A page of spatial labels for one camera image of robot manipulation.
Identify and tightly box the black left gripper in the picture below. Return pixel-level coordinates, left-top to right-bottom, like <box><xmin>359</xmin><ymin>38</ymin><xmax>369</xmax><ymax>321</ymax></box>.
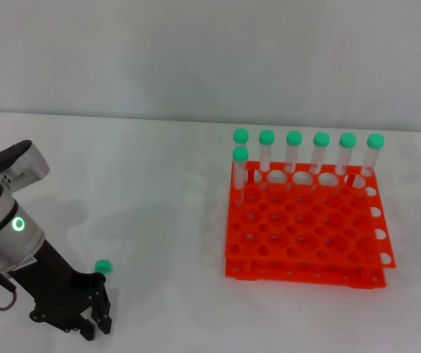
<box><xmin>10</xmin><ymin>239</ymin><xmax>114</xmax><ymax>342</ymax></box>

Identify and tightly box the orange test tube rack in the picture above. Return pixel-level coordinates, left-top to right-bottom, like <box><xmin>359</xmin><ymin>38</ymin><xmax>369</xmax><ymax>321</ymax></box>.
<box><xmin>224</xmin><ymin>160</ymin><xmax>397</xmax><ymax>290</ymax></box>

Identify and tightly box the green capped clear test tube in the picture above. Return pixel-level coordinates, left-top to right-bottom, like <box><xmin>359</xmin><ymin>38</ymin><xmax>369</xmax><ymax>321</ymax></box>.
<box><xmin>359</xmin><ymin>133</ymin><xmax>386</xmax><ymax>188</ymax></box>
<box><xmin>311</xmin><ymin>131</ymin><xmax>331</xmax><ymax>192</ymax></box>
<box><xmin>333</xmin><ymin>132</ymin><xmax>358</xmax><ymax>192</ymax></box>
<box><xmin>232</xmin><ymin>127</ymin><xmax>250</xmax><ymax>177</ymax></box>
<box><xmin>232</xmin><ymin>146</ymin><xmax>250</xmax><ymax>209</ymax></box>
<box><xmin>258</xmin><ymin>129</ymin><xmax>276</xmax><ymax>190</ymax></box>
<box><xmin>285</xmin><ymin>130</ymin><xmax>304</xmax><ymax>192</ymax></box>
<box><xmin>93</xmin><ymin>259</ymin><xmax>115</xmax><ymax>295</ymax></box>

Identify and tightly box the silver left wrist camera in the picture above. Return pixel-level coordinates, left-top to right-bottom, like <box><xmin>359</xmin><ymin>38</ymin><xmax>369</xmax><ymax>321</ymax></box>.
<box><xmin>0</xmin><ymin>139</ymin><xmax>51</xmax><ymax>194</ymax></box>

